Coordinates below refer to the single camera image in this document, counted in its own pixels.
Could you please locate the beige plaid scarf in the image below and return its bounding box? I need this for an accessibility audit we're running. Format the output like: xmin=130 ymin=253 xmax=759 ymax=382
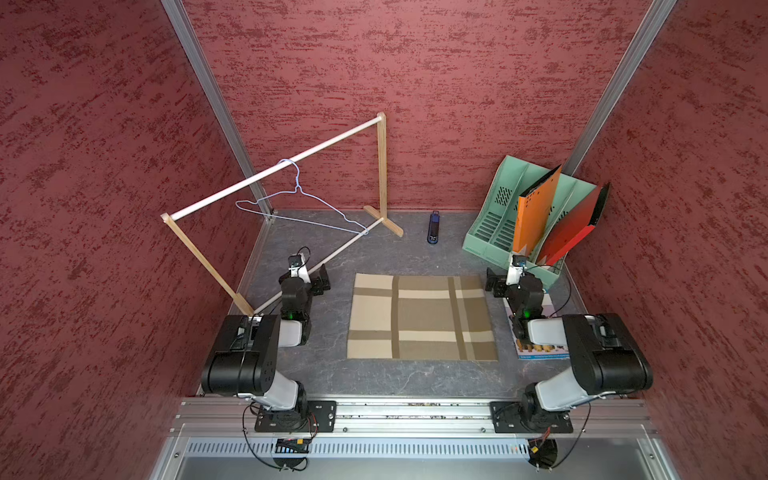
xmin=347 ymin=273 xmax=498 ymax=362

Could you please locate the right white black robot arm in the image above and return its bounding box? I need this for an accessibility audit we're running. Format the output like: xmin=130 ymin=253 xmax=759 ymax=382
xmin=485 ymin=267 xmax=653 ymax=417

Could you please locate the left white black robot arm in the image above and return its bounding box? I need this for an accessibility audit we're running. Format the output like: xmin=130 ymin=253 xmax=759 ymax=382
xmin=201 ymin=255 xmax=331 ymax=423

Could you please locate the green file organizer tray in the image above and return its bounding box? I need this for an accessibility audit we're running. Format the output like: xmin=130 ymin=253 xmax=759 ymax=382
xmin=463 ymin=156 xmax=598 ymax=289

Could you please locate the dog picture book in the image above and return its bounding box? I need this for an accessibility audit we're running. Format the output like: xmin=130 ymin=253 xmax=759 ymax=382
xmin=504 ymin=303 xmax=569 ymax=361

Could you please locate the orange folder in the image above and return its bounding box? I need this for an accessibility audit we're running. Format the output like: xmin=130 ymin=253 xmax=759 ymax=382
xmin=512 ymin=165 xmax=562 ymax=256

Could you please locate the red folder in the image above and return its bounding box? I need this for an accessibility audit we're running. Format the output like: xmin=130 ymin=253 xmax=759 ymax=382
xmin=536 ymin=183 xmax=611 ymax=266

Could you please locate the dark blue small bottle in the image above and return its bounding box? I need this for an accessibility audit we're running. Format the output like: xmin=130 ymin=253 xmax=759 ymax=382
xmin=427 ymin=211 xmax=440 ymax=245

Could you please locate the wooden clothes rack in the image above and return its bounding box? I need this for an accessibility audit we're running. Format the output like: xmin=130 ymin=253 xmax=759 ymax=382
xmin=161 ymin=112 xmax=404 ymax=316

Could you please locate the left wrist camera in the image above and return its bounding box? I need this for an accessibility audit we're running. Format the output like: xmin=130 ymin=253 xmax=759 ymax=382
xmin=289 ymin=253 xmax=310 ymax=283

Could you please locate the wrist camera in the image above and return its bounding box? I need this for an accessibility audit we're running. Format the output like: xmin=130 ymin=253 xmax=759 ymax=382
xmin=289 ymin=253 xmax=310 ymax=283
xmin=506 ymin=254 xmax=527 ymax=285

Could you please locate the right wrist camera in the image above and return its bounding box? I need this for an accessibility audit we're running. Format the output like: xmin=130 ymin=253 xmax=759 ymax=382
xmin=506 ymin=254 xmax=527 ymax=285

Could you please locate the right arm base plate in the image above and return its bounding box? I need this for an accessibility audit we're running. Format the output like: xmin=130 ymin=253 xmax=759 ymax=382
xmin=489 ymin=401 xmax=574 ymax=434

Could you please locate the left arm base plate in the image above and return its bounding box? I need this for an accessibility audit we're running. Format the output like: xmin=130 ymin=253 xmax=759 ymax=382
xmin=254 ymin=400 xmax=338 ymax=434

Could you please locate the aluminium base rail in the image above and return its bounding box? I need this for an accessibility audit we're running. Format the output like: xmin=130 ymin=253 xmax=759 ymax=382
xmin=169 ymin=395 xmax=660 ymax=439

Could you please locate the left aluminium corner post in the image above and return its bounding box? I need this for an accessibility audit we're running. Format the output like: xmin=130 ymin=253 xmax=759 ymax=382
xmin=160 ymin=0 xmax=278 ymax=224

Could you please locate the aluminium corner post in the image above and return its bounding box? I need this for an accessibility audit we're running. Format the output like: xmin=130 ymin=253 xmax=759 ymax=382
xmin=563 ymin=0 xmax=677 ymax=176
xmin=160 ymin=0 xmax=278 ymax=224

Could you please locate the right aluminium corner post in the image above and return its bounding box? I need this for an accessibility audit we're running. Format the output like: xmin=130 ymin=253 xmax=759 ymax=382
xmin=563 ymin=0 xmax=677 ymax=176

